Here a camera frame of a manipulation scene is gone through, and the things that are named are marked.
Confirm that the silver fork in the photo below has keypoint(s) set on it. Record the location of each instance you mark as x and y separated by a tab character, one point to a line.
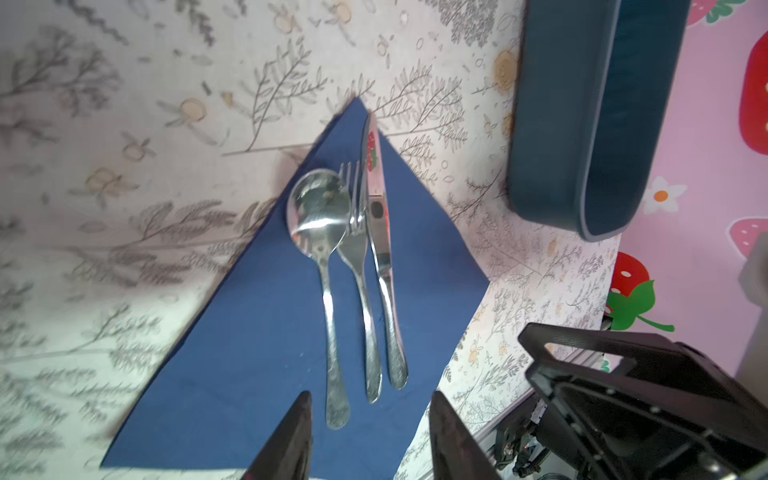
353	250

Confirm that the dark blue paper napkin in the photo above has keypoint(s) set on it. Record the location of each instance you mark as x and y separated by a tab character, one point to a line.
260	342

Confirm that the silver table knife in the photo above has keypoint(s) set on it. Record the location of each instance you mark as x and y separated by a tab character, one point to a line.
378	225

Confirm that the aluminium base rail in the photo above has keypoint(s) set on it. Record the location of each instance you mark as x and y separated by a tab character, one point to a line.
510	432

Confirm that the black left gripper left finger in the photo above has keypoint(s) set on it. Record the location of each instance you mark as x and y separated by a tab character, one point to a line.
287	453

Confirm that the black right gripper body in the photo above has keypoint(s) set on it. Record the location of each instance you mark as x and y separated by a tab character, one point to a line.
651	419

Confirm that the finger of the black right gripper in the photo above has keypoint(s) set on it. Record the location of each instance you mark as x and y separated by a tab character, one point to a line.
627	345

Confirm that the teal plastic tray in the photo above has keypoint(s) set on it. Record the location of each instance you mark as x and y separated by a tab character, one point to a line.
594	84

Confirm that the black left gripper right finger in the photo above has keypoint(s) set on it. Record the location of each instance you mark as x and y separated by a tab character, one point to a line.
454	451

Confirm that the silver spoon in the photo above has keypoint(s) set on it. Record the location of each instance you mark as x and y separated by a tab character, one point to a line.
317	214

